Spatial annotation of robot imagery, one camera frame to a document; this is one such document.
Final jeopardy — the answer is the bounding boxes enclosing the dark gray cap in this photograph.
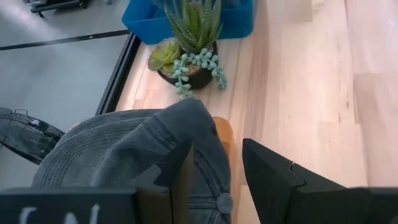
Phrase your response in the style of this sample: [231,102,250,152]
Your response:
[30,98,234,224]

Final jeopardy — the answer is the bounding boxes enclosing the black floor fan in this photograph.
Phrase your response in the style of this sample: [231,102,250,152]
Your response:
[0,107,65,166]

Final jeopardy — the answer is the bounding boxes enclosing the metal desk foot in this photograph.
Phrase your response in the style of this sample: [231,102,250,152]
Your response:
[23,0,91,19]

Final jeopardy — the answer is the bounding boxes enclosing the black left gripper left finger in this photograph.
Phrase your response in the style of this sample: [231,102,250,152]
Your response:
[0,139,195,224]

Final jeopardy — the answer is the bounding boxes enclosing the blue plastic tray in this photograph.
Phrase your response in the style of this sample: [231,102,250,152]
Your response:
[121,0,258,45]

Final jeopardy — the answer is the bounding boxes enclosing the black aluminium table frame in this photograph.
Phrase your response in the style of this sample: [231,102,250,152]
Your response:
[95,30,142,116]

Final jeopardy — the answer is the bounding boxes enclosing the potted succulent plant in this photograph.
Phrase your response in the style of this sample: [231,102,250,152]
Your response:
[147,0,228,101]

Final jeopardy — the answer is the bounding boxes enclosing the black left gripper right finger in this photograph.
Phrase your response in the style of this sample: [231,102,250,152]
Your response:
[242,138,398,224]

